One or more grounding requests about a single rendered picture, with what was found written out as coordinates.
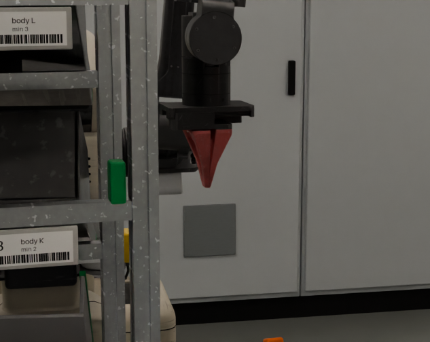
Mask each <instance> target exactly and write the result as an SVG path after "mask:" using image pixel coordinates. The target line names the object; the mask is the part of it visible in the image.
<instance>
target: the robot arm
mask: <svg viewBox="0 0 430 342"><path fill-rule="evenodd" d="M194 3H197V12H194ZM245 5H246V0H164V4H163V12H162V29H161V38H160V54H159V59H158V172H159V173H176V172H196V171H197V170H199V173H200V178H201V181H202V186H203V187H205V188H210V187H211V184H212V181H213V177H214V174H215V170H216V167H217V163H218V161H219V159H220V157H221V155H222V153H223V151H224V149H225V147H226V145H227V143H228V141H229V139H230V137H231V135H232V123H242V116H249V117H254V105H252V104H249V103H247V102H243V101H241V100H230V61H231V59H233V58H234V57H235V55H237V53H238V51H239V49H240V47H241V43H242V34H241V30H240V27H239V25H238V24H237V22H236V21H235V20H234V7H245ZM159 97H164V98H180V99H182V102H159Z"/></svg>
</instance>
